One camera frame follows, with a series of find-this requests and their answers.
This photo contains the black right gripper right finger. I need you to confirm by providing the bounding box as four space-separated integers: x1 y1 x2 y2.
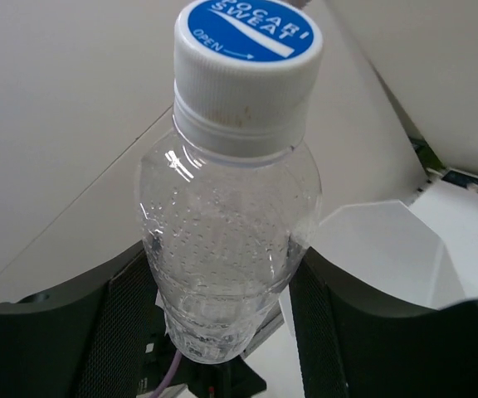
290 250 478 397

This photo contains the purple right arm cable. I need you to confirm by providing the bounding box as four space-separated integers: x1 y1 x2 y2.
149 350 182 398

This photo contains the clear bottle white blue cap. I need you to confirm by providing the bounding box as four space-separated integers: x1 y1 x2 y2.
136 1 323 364

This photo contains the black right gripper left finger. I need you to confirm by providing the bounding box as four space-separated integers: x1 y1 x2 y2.
0 247 156 397

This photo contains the white octagonal plastic bin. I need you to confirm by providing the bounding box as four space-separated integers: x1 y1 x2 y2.
284 200 466 337

